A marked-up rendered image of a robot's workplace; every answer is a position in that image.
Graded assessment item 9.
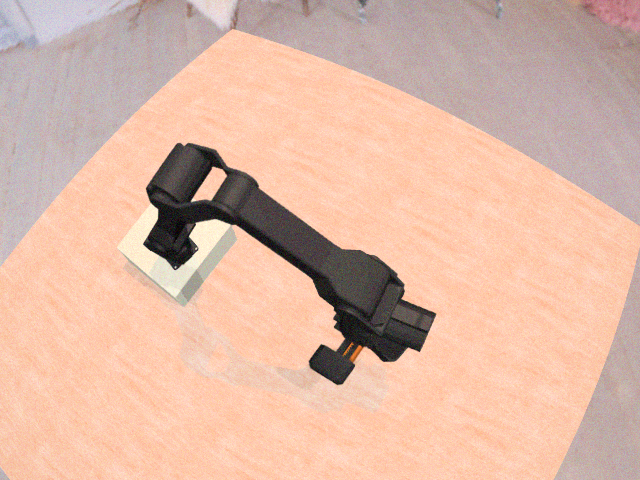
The orange block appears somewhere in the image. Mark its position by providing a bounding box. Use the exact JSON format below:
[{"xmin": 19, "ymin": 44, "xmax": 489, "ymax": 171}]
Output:
[{"xmin": 342, "ymin": 342, "xmax": 364, "ymax": 363}]

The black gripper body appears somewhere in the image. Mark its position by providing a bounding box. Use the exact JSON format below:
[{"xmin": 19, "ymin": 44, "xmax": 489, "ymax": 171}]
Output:
[{"xmin": 309, "ymin": 314, "xmax": 370, "ymax": 385}]

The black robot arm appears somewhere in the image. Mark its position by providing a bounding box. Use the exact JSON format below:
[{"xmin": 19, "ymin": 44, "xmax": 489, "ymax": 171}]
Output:
[{"xmin": 143, "ymin": 143, "xmax": 437, "ymax": 363}]

